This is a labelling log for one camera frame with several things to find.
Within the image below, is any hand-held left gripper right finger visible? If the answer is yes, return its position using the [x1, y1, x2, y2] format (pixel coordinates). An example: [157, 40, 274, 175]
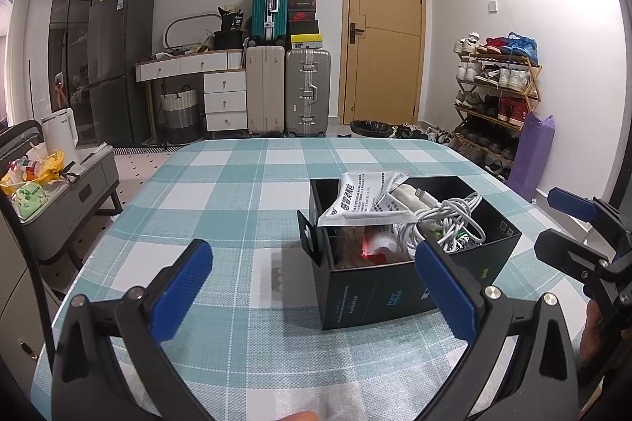
[414, 238, 578, 421]

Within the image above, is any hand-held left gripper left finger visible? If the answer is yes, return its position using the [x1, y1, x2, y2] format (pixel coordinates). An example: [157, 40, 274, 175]
[51, 238, 215, 421]

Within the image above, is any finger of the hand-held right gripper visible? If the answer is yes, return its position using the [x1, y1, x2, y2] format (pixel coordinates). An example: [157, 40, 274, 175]
[548, 186, 624, 238]
[534, 228, 610, 286]

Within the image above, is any green white sachet packet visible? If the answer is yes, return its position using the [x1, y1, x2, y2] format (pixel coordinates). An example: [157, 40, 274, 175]
[429, 226, 475, 251]

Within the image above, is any black cardboard box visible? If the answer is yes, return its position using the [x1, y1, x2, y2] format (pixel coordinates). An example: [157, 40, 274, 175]
[296, 175, 523, 331]

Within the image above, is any white charging cable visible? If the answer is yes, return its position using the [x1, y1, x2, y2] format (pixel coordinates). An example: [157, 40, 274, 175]
[390, 184, 487, 254]

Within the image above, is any white printed sachet packet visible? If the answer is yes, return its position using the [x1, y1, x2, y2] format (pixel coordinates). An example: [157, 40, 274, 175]
[316, 170, 419, 228]

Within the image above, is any person's right hand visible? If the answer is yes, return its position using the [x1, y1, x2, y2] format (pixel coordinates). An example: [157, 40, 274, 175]
[580, 302, 602, 355]

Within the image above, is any purple bag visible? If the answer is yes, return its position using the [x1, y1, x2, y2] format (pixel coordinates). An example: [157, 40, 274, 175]
[508, 112, 556, 204]

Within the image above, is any grey side table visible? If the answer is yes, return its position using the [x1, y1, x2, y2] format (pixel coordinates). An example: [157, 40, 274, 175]
[0, 119, 122, 268]

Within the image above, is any wooden shoe rack with shoes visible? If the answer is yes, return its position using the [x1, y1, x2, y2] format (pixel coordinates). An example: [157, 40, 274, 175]
[453, 30, 539, 175]

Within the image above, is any pile of dark sneakers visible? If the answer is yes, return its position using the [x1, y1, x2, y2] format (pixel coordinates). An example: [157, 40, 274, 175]
[390, 122, 455, 145]

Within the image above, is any beige cabinet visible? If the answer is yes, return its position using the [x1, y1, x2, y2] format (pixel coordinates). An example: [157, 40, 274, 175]
[0, 204, 53, 402]

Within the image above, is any grey white laundry basket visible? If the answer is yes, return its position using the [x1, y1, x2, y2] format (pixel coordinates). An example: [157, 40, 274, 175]
[159, 86, 202, 145]

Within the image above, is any pale green pouch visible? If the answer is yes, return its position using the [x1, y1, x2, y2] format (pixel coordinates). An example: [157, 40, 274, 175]
[12, 181, 49, 220]

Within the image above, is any yellow plastic bag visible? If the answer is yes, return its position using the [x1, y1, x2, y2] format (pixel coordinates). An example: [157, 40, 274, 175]
[0, 149, 67, 197]

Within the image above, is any black trash bin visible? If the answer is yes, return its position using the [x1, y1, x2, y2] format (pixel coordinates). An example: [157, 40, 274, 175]
[350, 119, 391, 138]

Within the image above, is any white desk with drawers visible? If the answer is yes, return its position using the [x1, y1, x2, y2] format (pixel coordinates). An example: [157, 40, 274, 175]
[135, 49, 248, 139]

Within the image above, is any white electric kettle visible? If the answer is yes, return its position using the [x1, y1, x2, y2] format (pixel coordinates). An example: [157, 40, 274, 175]
[40, 108, 80, 150]

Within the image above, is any beige suitcase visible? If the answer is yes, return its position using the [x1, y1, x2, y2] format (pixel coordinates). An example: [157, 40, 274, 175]
[245, 45, 287, 136]

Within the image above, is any silver suitcase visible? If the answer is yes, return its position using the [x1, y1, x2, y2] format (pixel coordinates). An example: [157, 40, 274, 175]
[285, 49, 331, 138]

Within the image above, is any grey refrigerator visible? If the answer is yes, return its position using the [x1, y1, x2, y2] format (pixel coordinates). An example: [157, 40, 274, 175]
[88, 0, 155, 145]

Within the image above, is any black bag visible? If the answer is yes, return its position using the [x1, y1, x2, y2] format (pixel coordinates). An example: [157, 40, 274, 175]
[213, 6, 246, 51]

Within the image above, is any oval white mirror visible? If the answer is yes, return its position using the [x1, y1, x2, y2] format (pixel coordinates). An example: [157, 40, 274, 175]
[163, 11, 223, 51]

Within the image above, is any wooden door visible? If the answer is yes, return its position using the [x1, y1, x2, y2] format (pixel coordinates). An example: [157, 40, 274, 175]
[344, 0, 426, 125]

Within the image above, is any dark glass cabinet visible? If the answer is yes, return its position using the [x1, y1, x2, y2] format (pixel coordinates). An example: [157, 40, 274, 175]
[48, 0, 109, 140]

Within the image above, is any teal suitcase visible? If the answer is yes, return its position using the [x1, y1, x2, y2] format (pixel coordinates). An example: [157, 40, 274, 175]
[251, 0, 290, 46]

